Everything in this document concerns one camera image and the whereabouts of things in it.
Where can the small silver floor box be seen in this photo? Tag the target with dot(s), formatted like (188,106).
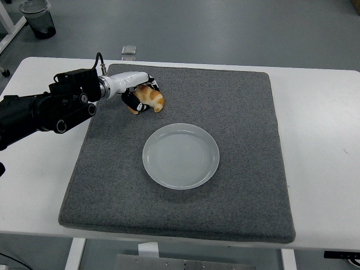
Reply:
(129,50)

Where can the round grey plate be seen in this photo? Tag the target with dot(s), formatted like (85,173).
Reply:
(180,157)

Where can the grey felt mat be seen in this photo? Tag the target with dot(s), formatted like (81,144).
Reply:
(239,168)

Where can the black trash bin with bag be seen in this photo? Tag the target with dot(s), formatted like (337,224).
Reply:
(40,19)

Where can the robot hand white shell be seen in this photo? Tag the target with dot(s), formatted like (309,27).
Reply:
(123,81)

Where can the white desk frame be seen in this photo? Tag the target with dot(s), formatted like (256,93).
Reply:
(8,22)

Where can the black caster wheel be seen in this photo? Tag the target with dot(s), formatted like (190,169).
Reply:
(5,71)

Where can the grey metal plate with screws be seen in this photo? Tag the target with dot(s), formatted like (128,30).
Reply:
(182,263)

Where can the golden croissant bread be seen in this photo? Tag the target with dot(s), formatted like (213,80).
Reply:
(150,97)

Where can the white table leg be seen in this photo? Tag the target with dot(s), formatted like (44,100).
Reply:
(288,260)
(75,253)

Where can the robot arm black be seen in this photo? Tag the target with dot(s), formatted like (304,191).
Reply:
(42,112)

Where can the black control panel bar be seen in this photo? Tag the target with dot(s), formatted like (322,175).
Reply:
(341,254)

